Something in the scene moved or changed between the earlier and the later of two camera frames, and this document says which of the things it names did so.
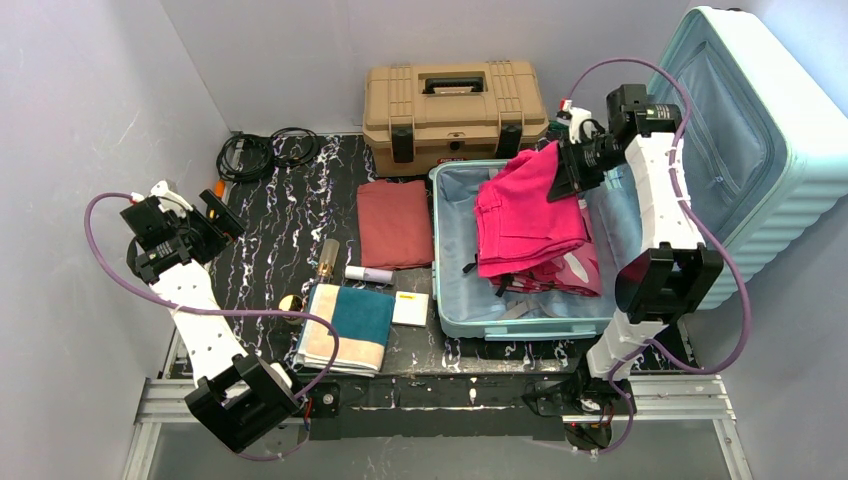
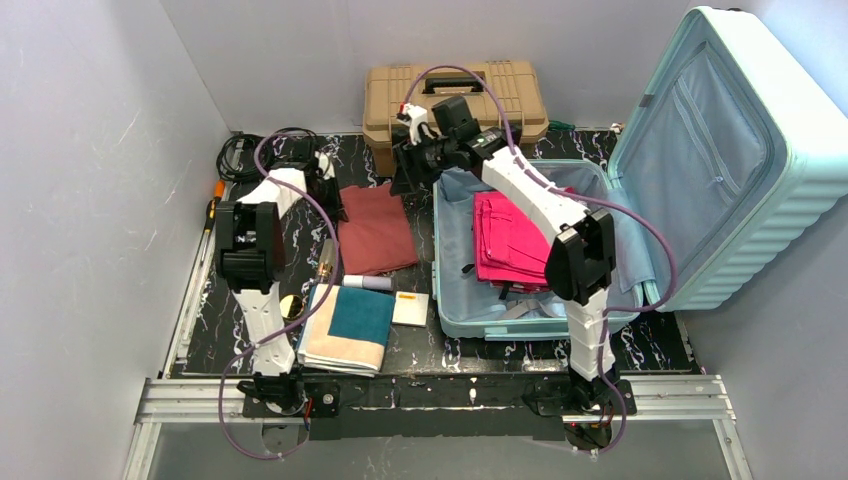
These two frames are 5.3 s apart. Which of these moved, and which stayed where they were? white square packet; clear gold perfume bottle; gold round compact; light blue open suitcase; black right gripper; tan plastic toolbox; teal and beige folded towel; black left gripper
Moved: black left gripper; black right gripper
Stayed: gold round compact; teal and beige folded towel; white square packet; clear gold perfume bottle; tan plastic toolbox; light blue open suitcase
